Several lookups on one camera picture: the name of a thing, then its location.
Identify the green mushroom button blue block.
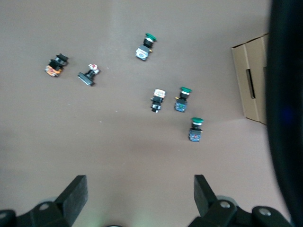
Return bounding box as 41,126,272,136
135,32,158,61
174,86,193,113
188,117,205,143

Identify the black flat square button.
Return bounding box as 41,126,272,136
77,63,101,87

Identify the brown cardboard box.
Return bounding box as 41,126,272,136
231,33,270,125

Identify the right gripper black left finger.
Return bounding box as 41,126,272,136
0,175,89,227

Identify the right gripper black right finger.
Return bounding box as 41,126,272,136
187,175,294,227

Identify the black selector switch orange block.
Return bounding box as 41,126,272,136
150,88,166,114
44,53,70,78

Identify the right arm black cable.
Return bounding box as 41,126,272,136
265,0,303,227

